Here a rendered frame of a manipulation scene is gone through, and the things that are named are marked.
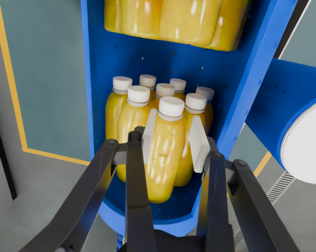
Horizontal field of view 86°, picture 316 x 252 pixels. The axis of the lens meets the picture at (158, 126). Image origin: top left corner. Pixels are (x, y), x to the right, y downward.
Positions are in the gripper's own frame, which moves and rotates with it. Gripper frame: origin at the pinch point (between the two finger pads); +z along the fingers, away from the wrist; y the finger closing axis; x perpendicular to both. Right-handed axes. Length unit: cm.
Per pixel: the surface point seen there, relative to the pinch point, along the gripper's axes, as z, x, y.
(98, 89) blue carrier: 15.4, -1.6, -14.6
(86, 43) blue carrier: 10.4, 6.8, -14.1
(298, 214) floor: 125, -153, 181
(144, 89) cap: 12.8, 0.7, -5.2
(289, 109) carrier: 24.8, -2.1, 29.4
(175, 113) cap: 7.4, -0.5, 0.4
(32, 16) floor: 124, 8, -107
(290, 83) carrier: 33.2, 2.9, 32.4
